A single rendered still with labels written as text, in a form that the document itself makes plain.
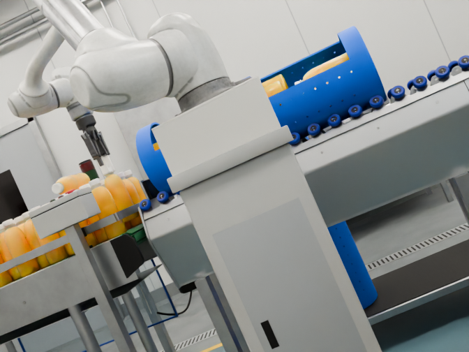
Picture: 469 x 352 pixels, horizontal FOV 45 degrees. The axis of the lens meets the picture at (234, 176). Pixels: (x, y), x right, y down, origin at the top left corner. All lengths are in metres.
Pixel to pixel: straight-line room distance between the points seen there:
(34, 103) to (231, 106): 1.00
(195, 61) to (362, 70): 0.66
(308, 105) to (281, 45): 3.58
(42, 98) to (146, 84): 0.84
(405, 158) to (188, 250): 0.82
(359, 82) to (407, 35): 3.72
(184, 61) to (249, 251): 0.50
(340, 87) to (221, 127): 0.65
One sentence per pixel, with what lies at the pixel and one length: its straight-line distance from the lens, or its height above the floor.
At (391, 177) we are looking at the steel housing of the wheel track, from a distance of 1.96.
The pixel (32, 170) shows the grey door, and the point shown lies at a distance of 5.88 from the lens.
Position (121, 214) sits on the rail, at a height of 0.96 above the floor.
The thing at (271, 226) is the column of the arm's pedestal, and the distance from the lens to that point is 1.37.
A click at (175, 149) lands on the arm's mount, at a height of 1.05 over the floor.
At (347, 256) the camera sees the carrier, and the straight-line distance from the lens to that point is 2.55.
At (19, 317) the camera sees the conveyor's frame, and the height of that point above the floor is 0.77.
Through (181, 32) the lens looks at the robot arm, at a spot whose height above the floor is 1.33.
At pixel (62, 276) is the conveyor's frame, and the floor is 0.85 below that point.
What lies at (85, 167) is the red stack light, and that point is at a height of 1.23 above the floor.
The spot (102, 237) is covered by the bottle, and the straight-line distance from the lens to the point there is 2.13.
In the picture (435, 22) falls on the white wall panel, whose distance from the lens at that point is 5.70.
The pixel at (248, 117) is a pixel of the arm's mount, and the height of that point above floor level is 1.05.
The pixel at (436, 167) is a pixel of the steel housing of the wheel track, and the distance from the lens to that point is 1.98.
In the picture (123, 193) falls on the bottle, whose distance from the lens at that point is 2.21.
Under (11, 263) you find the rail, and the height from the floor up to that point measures 0.96.
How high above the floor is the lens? 0.97
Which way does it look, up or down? 1 degrees down
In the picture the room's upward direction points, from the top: 24 degrees counter-clockwise
